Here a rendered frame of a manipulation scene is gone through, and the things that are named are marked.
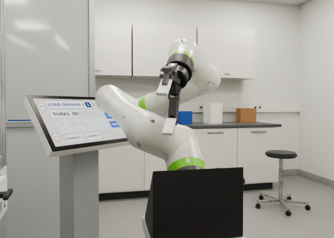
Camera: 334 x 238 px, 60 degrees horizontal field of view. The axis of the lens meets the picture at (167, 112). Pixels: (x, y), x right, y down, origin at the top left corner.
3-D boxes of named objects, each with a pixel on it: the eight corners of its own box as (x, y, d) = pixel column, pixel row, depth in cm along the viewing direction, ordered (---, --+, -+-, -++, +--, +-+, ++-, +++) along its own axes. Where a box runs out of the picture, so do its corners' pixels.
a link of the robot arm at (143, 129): (125, 149, 87) (86, 101, 132) (166, 165, 96) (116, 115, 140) (146, 111, 86) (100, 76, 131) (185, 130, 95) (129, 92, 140)
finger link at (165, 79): (170, 75, 79) (169, 65, 78) (167, 85, 75) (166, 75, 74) (165, 75, 80) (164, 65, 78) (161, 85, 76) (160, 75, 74)
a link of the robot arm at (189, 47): (165, 44, 110) (187, 27, 104) (187, 67, 114) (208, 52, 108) (157, 62, 99) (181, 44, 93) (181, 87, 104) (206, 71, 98)
